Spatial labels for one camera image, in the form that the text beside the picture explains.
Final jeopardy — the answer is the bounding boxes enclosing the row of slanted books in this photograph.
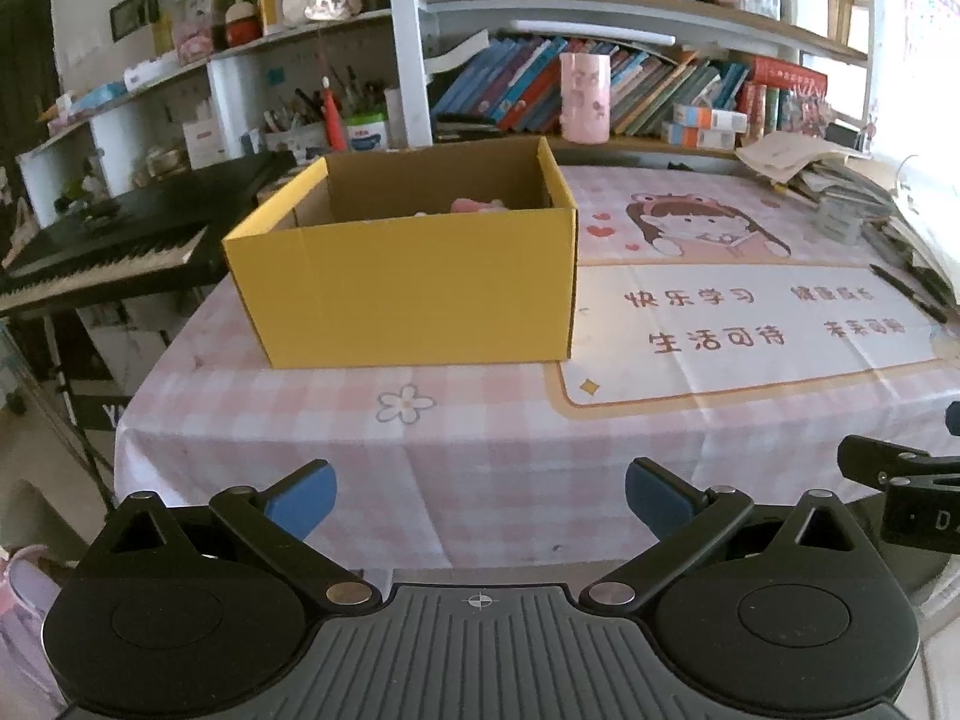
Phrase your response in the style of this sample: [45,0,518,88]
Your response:
[430,35,752,138]

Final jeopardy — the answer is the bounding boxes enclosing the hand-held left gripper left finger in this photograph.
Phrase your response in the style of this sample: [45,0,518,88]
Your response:
[81,458,381,610]

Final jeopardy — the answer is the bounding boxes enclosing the pink checked cloth-covered desktop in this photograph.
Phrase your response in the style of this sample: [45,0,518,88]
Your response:
[112,157,960,572]

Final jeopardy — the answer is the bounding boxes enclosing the black pen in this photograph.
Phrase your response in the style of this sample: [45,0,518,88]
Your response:
[869,264,950,324]

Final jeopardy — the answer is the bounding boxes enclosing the white storage boxes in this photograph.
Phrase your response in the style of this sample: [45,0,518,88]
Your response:
[779,0,830,39]

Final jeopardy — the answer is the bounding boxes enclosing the white red-label box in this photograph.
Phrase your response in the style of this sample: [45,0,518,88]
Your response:
[181,119,227,170]

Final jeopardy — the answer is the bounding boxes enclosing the alphabet wall poster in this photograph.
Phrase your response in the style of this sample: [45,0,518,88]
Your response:
[899,0,960,107]

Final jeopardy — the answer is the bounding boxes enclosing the orange white box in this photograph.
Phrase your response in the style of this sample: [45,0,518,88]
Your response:
[672,103,750,131]
[661,123,738,150]

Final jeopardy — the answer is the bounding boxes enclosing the keyboard stand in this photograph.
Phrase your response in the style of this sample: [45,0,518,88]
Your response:
[44,299,174,497]

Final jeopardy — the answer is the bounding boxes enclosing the yellow cardboard box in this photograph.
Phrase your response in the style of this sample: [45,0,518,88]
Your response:
[220,136,579,371]

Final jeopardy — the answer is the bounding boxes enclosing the pile of papers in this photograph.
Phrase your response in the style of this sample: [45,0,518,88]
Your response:
[734,130,960,310]

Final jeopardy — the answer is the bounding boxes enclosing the white side shelf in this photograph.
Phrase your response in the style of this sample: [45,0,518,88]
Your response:
[18,10,399,227]

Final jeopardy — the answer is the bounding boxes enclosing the green lid jar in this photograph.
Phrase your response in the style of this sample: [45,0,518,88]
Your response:
[344,112,390,152]

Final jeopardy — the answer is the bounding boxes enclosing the black keyboard piano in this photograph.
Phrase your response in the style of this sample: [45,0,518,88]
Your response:
[0,151,298,317]

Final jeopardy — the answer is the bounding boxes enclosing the pink printed cup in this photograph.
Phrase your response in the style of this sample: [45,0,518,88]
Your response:
[559,52,611,144]

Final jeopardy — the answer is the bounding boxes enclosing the pink bag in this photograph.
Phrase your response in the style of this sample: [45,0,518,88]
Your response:
[0,543,77,720]

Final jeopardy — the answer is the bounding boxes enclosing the red stick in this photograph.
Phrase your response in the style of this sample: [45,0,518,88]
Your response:
[320,76,348,153]

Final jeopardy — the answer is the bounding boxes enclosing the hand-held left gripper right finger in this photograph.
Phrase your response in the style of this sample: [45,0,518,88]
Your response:
[577,457,880,610]

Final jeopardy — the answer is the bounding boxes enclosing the red book box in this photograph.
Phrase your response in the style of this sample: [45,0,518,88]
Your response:
[738,55,830,137]

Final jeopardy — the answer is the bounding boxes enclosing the white bookshelf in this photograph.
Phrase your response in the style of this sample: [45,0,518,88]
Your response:
[385,0,879,159]

